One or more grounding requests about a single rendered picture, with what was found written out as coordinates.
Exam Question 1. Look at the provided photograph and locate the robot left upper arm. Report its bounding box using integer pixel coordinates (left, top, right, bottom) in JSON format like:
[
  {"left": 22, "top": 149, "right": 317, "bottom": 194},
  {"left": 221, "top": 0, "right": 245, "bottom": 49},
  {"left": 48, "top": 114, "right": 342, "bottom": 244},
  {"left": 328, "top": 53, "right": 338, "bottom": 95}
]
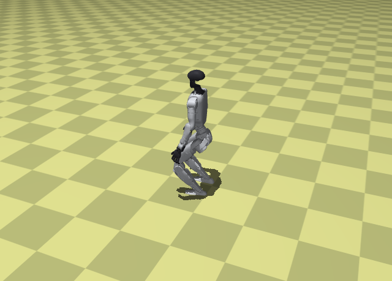
[{"left": 187, "top": 97, "right": 198, "bottom": 131}]

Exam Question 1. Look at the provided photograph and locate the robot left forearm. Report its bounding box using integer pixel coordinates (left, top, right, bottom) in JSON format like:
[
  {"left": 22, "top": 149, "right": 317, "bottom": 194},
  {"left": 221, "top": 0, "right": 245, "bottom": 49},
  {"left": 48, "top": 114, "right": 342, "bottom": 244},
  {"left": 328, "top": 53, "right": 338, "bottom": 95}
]
[{"left": 178, "top": 124, "right": 192, "bottom": 150}]

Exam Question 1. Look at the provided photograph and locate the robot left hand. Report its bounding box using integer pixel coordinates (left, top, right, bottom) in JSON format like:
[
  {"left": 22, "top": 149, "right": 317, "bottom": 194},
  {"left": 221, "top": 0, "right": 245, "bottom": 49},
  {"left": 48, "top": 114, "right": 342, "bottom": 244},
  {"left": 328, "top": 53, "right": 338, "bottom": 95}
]
[{"left": 171, "top": 146, "right": 185, "bottom": 164}]

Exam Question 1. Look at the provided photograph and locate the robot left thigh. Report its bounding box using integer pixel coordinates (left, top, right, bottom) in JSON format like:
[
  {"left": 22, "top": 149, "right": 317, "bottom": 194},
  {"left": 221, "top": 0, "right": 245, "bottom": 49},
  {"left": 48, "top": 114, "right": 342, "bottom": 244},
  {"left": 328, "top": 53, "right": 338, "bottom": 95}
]
[{"left": 174, "top": 138, "right": 208, "bottom": 169}]

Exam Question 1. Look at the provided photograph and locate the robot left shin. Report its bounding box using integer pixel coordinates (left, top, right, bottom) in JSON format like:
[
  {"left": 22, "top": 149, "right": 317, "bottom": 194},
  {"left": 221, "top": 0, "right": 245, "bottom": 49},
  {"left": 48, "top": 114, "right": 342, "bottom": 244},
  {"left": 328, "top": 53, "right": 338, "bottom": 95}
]
[{"left": 173, "top": 165, "right": 203, "bottom": 193}]

